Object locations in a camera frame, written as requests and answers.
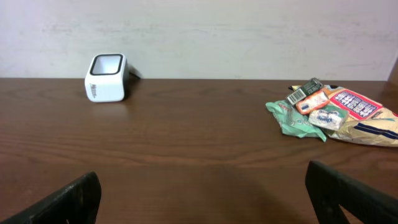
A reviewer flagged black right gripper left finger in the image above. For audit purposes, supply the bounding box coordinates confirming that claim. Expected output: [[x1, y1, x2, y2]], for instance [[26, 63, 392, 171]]
[[1, 172, 101, 224]]

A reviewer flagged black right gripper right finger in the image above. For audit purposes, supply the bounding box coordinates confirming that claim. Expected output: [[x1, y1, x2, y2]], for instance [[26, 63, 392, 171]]
[[305, 161, 397, 223]]

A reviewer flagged teal Kleenex tissue packet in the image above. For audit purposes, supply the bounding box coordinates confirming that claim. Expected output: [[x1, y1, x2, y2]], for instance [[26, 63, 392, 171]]
[[308, 105, 349, 131]]

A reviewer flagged teal wipes packet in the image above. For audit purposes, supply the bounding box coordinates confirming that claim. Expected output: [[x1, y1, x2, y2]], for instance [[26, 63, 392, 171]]
[[266, 100, 327, 142]]

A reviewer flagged yellow snack bag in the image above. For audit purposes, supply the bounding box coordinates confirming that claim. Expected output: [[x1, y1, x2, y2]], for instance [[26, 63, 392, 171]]
[[318, 85, 397, 147]]

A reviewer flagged orange tissue packet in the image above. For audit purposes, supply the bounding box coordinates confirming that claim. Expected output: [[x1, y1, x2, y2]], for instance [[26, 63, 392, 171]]
[[295, 90, 330, 114]]

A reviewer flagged dark green round-logo packet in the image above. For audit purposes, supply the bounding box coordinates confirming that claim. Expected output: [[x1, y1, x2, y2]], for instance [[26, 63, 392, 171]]
[[286, 78, 323, 105]]

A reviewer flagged white barcode scanner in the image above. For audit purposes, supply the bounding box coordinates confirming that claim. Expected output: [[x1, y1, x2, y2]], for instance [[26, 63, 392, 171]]
[[85, 53, 129, 103]]

